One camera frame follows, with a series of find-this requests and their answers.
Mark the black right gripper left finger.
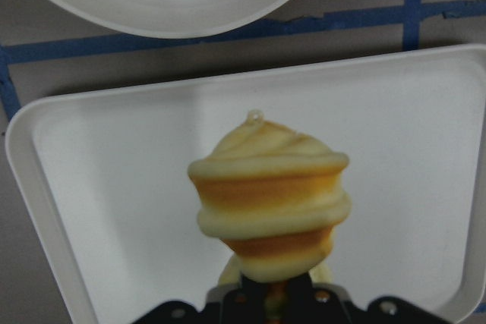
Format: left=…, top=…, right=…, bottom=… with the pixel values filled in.
left=135, top=275, right=269, bottom=324

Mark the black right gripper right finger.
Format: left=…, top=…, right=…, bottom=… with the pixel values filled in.
left=282, top=276, right=448, bottom=324

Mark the striped bread roll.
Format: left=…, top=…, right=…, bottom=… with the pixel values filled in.
left=188, top=109, right=350, bottom=324

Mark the white rectangular tray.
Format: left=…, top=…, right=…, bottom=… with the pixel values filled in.
left=5, top=45, right=485, bottom=323

